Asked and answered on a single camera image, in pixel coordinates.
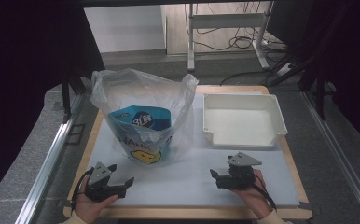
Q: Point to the person's left hand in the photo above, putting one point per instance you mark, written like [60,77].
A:
[86,208]

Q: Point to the white plastic tray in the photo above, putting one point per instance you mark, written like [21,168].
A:
[242,124]

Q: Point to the aluminium rail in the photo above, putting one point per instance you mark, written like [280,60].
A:
[49,155]
[339,155]

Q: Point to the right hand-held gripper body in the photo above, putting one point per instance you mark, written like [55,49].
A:
[240,179]

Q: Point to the white power strip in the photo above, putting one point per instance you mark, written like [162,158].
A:
[284,69]

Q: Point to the person's right hand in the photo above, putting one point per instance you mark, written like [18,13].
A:
[257,199]

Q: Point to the clear plastic bag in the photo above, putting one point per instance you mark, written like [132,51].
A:
[137,90]

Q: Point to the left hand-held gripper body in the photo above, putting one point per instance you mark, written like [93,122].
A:
[98,175]

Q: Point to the black metal stand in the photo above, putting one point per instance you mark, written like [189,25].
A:
[66,93]
[305,71]

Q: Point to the white table mat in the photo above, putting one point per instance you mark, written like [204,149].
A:
[181,180]

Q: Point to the blue snack pouch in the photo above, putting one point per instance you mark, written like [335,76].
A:
[147,119]

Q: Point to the white metal desk frame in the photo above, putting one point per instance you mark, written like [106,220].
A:
[228,21]

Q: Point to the black floor bracket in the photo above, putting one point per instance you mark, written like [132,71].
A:
[75,134]

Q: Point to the dark curtain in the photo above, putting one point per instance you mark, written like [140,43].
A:
[352,62]
[22,77]

